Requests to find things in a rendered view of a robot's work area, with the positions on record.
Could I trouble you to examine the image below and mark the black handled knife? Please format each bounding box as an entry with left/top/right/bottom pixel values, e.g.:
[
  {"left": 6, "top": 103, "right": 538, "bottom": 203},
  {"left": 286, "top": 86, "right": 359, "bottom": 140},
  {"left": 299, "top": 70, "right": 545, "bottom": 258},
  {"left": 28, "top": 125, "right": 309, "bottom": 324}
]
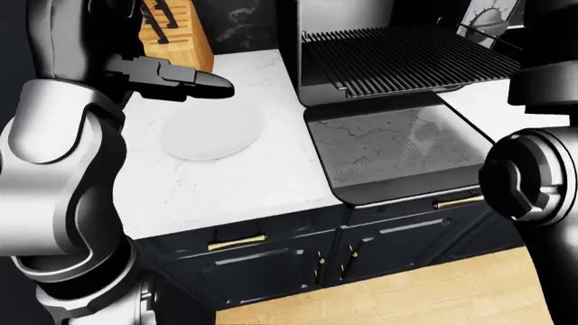
[
  {"left": 152, "top": 0, "right": 178, "bottom": 30},
  {"left": 142, "top": 8, "right": 171, "bottom": 46}
]

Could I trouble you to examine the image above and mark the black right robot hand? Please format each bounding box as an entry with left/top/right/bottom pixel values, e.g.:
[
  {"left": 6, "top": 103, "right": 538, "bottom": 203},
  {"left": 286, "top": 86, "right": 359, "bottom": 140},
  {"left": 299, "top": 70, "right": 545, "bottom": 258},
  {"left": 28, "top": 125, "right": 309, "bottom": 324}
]
[{"left": 507, "top": 65, "right": 578, "bottom": 116}]

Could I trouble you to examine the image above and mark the white round plate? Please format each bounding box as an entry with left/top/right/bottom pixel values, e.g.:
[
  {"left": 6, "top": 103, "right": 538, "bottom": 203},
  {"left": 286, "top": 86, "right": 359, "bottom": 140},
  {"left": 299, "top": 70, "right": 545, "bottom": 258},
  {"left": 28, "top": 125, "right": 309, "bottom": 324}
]
[{"left": 160, "top": 100, "right": 266, "bottom": 163}]

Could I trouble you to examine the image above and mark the dark navy base cabinet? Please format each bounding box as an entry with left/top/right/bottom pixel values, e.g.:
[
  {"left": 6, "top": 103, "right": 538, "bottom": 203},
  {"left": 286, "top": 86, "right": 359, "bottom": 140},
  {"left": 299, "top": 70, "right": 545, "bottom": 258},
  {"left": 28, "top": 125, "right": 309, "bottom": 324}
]
[{"left": 135, "top": 190, "right": 527, "bottom": 311}]

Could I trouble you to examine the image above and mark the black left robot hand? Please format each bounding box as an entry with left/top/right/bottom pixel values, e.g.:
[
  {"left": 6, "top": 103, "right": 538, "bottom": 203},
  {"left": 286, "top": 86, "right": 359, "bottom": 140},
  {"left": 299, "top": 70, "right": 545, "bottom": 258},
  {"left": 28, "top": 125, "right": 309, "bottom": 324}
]
[{"left": 104, "top": 54, "right": 236, "bottom": 103}]

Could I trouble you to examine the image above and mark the wooden knife block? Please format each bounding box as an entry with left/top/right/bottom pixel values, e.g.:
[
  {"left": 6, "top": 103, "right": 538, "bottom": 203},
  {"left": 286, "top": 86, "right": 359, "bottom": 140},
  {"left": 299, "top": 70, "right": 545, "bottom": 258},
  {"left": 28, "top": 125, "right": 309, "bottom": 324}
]
[{"left": 136, "top": 0, "right": 216, "bottom": 74}]

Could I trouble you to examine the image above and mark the glass toaster oven door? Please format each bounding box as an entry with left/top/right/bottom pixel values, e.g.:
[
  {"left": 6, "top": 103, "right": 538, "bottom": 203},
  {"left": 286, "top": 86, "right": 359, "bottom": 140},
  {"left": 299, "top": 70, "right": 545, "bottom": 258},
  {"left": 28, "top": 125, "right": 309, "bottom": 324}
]
[{"left": 303, "top": 100, "right": 497, "bottom": 206}]

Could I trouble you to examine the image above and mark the brass cabinet door handle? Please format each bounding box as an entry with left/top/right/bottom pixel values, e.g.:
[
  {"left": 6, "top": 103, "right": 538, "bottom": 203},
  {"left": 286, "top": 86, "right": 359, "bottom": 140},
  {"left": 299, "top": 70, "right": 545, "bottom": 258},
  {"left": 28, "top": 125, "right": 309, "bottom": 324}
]
[
  {"left": 314, "top": 250, "right": 325, "bottom": 286},
  {"left": 339, "top": 244, "right": 359, "bottom": 276}
]

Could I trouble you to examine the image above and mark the steel toaster oven body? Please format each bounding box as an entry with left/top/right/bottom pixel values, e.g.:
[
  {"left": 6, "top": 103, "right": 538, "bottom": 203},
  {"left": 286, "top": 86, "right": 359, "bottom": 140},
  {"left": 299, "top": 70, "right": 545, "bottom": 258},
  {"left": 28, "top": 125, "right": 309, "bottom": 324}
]
[{"left": 294, "top": 0, "right": 467, "bottom": 108}]

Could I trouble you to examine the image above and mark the brass drawer handle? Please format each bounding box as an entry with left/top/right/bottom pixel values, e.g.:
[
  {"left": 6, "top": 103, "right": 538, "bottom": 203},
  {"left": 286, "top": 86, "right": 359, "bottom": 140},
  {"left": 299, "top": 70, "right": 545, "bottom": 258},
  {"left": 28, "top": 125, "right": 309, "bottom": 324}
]
[
  {"left": 207, "top": 232, "right": 268, "bottom": 252},
  {"left": 432, "top": 192, "right": 485, "bottom": 210}
]

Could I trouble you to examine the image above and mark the black wire oven rack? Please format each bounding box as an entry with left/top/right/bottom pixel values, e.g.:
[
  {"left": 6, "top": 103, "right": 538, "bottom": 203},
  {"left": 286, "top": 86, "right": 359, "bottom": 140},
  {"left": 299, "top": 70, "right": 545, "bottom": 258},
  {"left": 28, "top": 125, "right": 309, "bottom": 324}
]
[{"left": 300, "top": 25, "right": 523, "bottom": 100}]

